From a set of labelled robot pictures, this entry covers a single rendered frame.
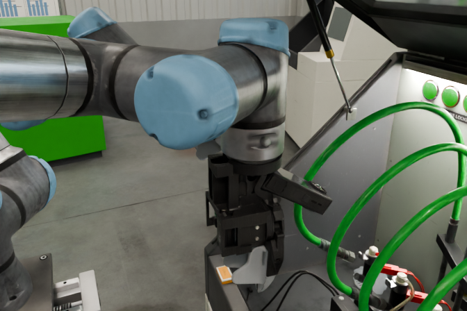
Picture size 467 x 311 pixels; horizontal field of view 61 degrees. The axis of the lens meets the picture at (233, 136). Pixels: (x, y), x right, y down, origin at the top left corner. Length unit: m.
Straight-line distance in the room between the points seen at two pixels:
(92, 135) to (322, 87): 2.20
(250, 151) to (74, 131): 3.57
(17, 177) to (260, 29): 0.65
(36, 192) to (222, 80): 0.66
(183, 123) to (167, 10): 6.91
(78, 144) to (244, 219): 3.59
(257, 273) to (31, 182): 0.55
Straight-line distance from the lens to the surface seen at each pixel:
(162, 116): 0.32
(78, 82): 0.37
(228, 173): 0.45
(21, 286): 0.91
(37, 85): 0.35
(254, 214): 0.47
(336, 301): 0.95
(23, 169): 0.92
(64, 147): 3.99
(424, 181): 1.13
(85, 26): 0.72
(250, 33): 0.40
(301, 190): 0.51
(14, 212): 0.88
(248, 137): 0.43
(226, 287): 1.00
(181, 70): 0.30
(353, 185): 1.19
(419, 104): 0.76
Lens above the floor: 1.62
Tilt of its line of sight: 21 degrees down
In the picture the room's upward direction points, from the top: straight up
